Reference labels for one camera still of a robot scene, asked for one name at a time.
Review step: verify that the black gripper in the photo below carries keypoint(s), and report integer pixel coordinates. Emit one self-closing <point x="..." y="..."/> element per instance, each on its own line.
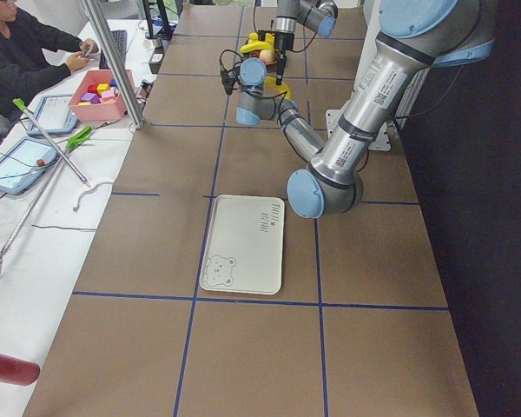
<point x="283" y="42"/>

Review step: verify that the yellow banana moved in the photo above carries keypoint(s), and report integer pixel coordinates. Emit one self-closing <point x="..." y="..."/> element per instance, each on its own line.
<point x="254" y="37"/>
<point x="281" y="89"/>
<point x="255" y="45"/>

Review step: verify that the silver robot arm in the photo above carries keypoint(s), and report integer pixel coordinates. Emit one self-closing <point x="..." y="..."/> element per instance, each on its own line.
<point x="413" y="36"/>
<point x="319" y="17"/>

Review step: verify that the brown wicker fruit basket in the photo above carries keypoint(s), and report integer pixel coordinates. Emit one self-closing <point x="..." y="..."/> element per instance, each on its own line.
<point x="278" y="58"/>

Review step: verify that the pink box of blocks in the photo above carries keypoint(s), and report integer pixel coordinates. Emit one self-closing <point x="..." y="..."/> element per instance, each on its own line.
<point x="98" y="98"/>

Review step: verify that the white bear serving tray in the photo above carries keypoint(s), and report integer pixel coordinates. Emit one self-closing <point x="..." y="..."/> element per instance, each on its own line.
<point x="244" y="246"/>

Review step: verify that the long metal reacher grabber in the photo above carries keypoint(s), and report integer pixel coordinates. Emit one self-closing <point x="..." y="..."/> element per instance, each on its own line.
<point x="35" y="200"/>

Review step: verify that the blue tablet far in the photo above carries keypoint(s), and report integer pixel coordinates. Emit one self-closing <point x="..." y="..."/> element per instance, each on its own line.
<point x="55" y="115"/>

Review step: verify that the blue tablet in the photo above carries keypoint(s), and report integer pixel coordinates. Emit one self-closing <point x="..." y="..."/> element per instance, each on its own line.
<point x="24" y="163"/>
<point x="55" y="115"/>

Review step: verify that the white hook part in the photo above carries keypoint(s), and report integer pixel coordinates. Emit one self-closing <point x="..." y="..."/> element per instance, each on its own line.
<point x="93" y="186"/>

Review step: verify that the person in black jacket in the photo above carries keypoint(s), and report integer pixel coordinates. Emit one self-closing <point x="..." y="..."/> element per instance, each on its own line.
<point x="34" y="57"/>

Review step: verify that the blue tablet near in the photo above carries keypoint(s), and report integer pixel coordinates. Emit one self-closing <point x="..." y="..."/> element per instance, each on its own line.
<point x="24" y="163"/>

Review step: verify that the red bottle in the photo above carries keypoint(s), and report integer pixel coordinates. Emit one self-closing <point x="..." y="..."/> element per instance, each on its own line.
<point x="17" y="371"/>

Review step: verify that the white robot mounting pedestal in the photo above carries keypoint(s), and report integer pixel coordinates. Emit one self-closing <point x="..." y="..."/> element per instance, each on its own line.
<point x="379" y="140"/>

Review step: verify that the aluminium frame post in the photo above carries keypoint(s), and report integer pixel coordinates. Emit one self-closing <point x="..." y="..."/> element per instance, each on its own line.
<point x="101" y="28"/>

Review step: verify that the green handled reacher grabber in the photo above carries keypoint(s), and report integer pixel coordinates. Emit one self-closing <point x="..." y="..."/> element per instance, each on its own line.
<point x="21" y="105"/>

